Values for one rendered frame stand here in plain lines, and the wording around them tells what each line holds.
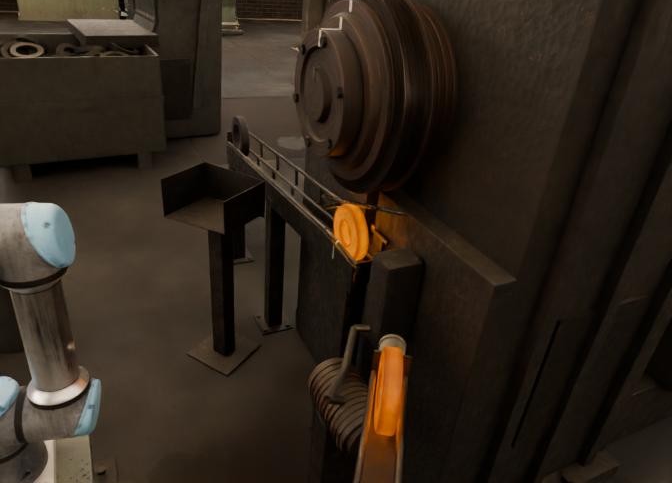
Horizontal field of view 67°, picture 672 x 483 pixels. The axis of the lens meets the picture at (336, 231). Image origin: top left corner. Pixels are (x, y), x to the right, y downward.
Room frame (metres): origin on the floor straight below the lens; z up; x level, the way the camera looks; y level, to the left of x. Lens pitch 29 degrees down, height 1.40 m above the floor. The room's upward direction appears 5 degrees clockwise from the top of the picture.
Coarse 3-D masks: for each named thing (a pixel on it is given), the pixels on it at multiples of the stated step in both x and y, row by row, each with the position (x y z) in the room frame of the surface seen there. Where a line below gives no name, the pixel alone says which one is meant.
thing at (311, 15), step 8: (304, 0) 8.18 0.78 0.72; (312, 0) 8.16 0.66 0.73; (320, 0) 8.22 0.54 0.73; (328, 0) 8.15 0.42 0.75; (304, 8) 8.17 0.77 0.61; (312, 8) 8.17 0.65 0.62; (320, 8) 8.23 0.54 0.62; (304, 16) 8.16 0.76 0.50; (312, 16) 8.17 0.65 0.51; (320, 16) 8.23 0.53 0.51; (304, 24) 8.14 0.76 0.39; (312, 24) 8.17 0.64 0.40; (304, 32) 8.13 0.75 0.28; (296, 48) 8.20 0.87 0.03
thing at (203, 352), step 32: (192, 192) 1.59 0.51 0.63; (224, 192) 1.61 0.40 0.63; (256, 192) 1.49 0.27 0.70; (192, 224) 1.41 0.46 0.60; (224, 224) 1.35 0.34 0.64; (224, 256) 1.46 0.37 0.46; (224, 288) 1.46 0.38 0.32; (224, 320) 1.45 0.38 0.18; (192, 352) 1.46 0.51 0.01; (224, 352) 1.45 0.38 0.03
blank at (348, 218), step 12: (348, 204) 1.23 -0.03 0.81; (336, 216) 1.25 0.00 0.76; (348, 216) 1.19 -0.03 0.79; (360, 216) 1.17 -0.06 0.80; (336, 228) 1.25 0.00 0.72; (348, 228) 1.24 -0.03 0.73; (360, 228) 1.15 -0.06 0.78; (348, 240) 1.22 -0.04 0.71; (360, 240) 1.13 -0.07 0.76; (360, 252) 1.14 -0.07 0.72
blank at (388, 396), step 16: (384, 352) 0.70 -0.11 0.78; (400, 352) 0.70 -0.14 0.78; (384, 368) 0.66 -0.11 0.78; (400, 368) 0.66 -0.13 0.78; (384, 384) 0.63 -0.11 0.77; (400, 384) 0.63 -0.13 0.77; (384, 400) 0.61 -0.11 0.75; (400, 400) 0.62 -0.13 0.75; (384, 416) 0.60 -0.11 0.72; (384, 432) 0.61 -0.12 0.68
